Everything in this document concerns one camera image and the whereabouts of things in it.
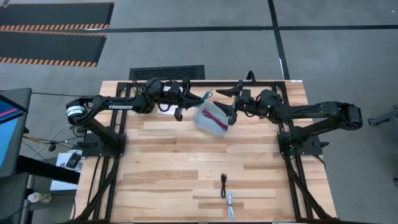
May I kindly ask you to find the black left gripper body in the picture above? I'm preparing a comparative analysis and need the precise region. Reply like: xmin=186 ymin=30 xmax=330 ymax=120
xmin=161 ymin=77 xmax=192 ymax=122

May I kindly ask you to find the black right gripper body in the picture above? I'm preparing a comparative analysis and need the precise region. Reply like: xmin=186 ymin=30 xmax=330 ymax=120
xmin=229 ymin=79 xmax=262 ymax=126

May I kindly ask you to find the red braided USB-C cable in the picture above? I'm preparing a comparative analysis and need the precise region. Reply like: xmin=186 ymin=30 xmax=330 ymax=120
xmin=201 ymin=108 xmax=229 ymax=131

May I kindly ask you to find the white plastic bin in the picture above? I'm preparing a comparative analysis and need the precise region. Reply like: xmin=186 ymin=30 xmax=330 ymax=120
xmin=192 ymin=100 xmax=233 ymax=137

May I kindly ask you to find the black floor grate mat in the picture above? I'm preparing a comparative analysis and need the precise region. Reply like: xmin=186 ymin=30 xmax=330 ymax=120
xmin=128 ymin=64 xmax=206 ymax=81

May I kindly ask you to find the black handheld controller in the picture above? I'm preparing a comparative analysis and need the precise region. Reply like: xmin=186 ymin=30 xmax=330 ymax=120
xmin=65 ymin=152 xmax=83 ymax=170

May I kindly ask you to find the grey stand leg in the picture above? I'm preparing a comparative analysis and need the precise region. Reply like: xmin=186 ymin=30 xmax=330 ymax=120
xmin=367 ymin=105 xmax=398 ymax=127

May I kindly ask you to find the white paper sheet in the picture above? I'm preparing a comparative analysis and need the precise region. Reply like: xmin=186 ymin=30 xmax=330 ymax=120
xmin=49 ymin=149 xmax=85 ymax=192

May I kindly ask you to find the black hazard-striped floor mat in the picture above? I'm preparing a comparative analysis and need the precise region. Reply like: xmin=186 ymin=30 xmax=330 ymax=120
xmin=0 ymin=2 xmax=116 ymax=32
xmin=0 ymin=30 xmax=108 ymax=68

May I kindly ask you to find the monitor with blue screen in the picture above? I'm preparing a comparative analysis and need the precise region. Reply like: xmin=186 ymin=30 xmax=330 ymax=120
xmin=0 ymin=87 xmax=33 ymax=179

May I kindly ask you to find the clear plastic bottle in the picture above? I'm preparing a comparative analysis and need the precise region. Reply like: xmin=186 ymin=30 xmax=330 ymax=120
xmin=27 ymin=192 xmax=52 ymax=204

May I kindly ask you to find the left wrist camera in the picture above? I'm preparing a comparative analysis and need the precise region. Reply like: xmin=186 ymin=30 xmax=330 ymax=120
xmin=169 ymin=81 xmax=184 ymax=98

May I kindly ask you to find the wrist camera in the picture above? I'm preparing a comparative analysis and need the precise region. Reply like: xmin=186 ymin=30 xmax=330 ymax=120
xmin=239 ymin=88 xmax=252 ymax=104
xmin=169 ymin=81 xmax=184 ymax=98

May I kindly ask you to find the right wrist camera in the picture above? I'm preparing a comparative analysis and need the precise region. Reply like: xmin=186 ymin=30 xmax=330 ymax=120
xmin=239 ymin=88 xmax=252 ymax=104

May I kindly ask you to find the black aluminium table frame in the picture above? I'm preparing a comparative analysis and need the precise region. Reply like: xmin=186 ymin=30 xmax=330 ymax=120
xmin=72 ymin=78 xmax=337 ymax=223

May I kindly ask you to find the black USB-C cable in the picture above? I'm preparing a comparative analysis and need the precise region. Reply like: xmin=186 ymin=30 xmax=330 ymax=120
xmin=220 ymin=173 xmax=228 ymax=199

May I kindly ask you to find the white USB-C cable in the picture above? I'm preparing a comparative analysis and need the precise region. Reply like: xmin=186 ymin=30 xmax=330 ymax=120
xmin=225 ymin=190 xmax=236 ymax=222

